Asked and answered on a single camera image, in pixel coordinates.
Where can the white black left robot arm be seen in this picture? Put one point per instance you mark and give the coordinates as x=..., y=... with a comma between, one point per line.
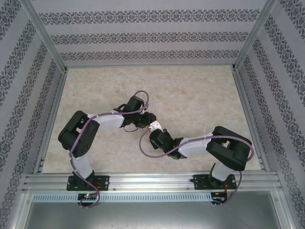
x=109, y=121

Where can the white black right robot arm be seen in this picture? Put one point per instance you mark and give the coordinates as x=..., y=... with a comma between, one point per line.
x=193, y=146

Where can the grey metal sheet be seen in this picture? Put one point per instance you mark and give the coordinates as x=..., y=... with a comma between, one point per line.
x=152, y=217

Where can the small circuit board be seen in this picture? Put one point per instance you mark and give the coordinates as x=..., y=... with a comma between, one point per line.
x=218, y=195
x=87, y=196

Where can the wide aluminium base rail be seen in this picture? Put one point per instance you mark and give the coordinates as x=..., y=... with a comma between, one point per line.
x=152, y=181

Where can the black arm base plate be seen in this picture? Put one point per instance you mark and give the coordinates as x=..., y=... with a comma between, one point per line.
x=199, y=182
x=104, y=182

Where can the aluminium side rail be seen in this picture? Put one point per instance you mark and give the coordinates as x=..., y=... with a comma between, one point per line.
x=250, y=117
x=51, y=119

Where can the aluminium frame post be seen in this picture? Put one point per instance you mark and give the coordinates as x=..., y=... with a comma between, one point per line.
x=284, y=212
x=20, y=212
x=256, y=31
x=45, y=33

